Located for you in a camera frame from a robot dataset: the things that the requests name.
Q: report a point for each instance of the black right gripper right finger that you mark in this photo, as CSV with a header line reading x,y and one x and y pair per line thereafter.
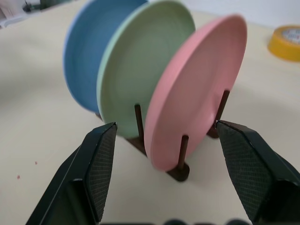
x,y
262,178

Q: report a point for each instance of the brown wooden dish rack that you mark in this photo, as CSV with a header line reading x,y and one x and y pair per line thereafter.
x,y
180,174

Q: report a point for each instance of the green plastic plate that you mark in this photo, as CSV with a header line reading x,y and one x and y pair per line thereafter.
x,y
140,70

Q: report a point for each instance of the pink plastic plate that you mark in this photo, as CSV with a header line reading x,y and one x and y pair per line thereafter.
x,y
199,82

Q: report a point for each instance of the yellow tape roll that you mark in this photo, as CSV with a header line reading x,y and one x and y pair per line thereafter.
x,y
281,47

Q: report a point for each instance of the blue plastic plate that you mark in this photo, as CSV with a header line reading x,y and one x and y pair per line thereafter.
x,y
86,58

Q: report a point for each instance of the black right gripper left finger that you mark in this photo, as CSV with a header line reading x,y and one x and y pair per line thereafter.
x,y
70,187

